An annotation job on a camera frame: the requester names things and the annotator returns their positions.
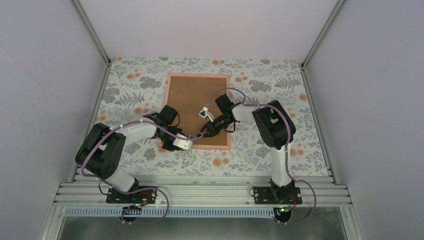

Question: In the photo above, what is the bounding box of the brown cardboard backing board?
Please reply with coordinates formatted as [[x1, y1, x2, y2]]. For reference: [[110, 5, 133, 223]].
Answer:
[[164, 73, 230, 136]]

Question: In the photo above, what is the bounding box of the pink wooden picture frame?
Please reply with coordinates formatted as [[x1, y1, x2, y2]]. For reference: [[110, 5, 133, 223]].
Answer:
[[156, 73, 231, 154]]

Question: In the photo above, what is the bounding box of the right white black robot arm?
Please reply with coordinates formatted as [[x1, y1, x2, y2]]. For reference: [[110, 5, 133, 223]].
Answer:
[[198, 94, 296, 204]]

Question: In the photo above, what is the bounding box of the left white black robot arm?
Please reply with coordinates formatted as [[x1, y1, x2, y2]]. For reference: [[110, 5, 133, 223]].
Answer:
[[75, 105, 193, 203]]

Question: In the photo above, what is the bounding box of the floral patterned table mat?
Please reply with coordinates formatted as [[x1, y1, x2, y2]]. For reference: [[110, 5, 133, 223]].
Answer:
[[96, 57, 327, 176]]

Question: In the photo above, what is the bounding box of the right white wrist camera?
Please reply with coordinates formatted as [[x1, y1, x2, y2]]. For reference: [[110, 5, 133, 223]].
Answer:
[[198, 106, 215, 122]]

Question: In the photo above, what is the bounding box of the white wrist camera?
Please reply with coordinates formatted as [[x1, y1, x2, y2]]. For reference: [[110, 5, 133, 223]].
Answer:
[[198, 106, 215, 122], [172, 133, 193, 151]]

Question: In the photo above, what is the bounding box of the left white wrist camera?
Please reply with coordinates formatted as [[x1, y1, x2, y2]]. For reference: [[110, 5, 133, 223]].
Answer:
[[172, 133, 193, 151]]

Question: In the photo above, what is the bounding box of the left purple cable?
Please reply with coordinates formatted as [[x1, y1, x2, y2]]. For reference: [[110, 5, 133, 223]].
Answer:
[[80, 120, 206, 226]]

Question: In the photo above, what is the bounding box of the purple cable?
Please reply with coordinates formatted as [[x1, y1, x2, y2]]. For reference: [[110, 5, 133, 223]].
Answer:
[[80, 120, 206, 226], [206, 87, 317, 226]]

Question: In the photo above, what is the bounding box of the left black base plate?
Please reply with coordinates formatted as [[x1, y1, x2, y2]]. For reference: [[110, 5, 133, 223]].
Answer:
[[105, 188, 157, 205]]

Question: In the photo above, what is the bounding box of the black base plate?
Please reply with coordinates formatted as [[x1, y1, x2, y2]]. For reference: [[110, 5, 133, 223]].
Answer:
[[105, 188, 157, 205], [252, 186, 303, 205]]

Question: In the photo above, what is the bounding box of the aluminium rail base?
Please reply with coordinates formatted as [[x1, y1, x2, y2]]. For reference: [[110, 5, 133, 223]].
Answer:
[[41, 175, 363, 240]]

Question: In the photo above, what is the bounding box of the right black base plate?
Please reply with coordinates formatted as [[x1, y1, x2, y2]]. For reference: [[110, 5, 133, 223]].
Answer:
[[252, 186, 303, 205]]

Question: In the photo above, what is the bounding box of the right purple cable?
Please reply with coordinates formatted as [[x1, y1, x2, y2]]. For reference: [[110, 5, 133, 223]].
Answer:
[[206, 87, 317, 226]]

